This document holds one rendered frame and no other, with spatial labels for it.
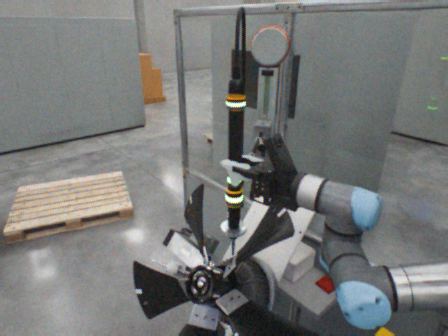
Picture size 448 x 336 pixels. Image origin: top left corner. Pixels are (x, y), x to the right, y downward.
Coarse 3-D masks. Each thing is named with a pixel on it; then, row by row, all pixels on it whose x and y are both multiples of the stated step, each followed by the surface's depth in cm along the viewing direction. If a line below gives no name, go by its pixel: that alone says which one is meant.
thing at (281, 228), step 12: (264, 216) 108; (276, 216) 100; (288, 216) 95; (264, 228) 100; (276, 228) 95; (288, 228) 91; (252, 240) 101; (264, 240) 95; (276, 240) 91; (240, 252) 104; (252, 252) 96
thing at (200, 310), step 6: (198, 306) 102; (204, 306) 103; (192, 312) 102; (198, 312) 102; (204, 312) 102; (210, 312) 103; (216, 312) 103; (192, 318) 101; (198, 318) 102; (210, 318) 102; (216, 318) 103; (192, 324) 101; (198, 324) 101; (204, 324) 102; (210, 324) 102; (216, 324) 102
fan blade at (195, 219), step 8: (200, 192) 117; (192, 200) 123; (200, 200) 115; (192, 208) 122; (200, 208) 114; (184, 216) 131; (192, 216) 122; (200, 216) 113; (192, 224) 123; (200, 224) 112; (192, 232) 125; (200, 232) 112; (200, 240) 111; (200, 248) 115
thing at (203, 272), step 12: (204, 264) 103; (192, 276) 104; (204, 276) 100; (216, 276) 99; (228, 276) 107; (192, 288) 101; (204, 288) 99; (216, 288) 97; (228, 288) 102; (192, 300) 99; (204, 300) 97; (216, 300) 99
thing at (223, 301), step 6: (228, 294) 100; (234, 294) 101; (240, 294) 101; (222, 300) 98; (228, 300) 98; (240, 300) 99; (246, 300) 99; (222, 306) 96; (228, 306) 96; (234, 306) 97; (228, 312) 94
